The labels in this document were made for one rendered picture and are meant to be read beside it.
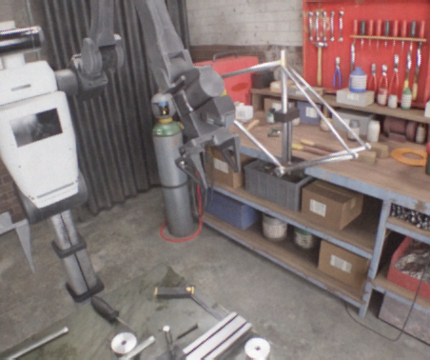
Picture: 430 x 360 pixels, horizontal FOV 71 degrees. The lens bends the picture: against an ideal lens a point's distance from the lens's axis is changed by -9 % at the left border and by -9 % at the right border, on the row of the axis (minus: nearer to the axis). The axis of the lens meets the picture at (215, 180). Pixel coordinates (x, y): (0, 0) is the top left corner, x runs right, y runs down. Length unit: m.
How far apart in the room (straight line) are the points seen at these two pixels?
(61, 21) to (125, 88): 0.75
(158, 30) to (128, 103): 2.30
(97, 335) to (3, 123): 0.61
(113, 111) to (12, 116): 2.01
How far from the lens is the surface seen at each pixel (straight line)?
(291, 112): 1.57
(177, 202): 2.45
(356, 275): 1.98
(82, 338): 0.88
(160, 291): 0.90
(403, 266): 1.88
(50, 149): 1.05
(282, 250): 2.23
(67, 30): 2.78
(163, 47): 0.71
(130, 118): 3.04
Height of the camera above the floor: 1.52
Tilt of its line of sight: 26 degrees down
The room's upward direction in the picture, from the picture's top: 5 degrees counter-clockwise
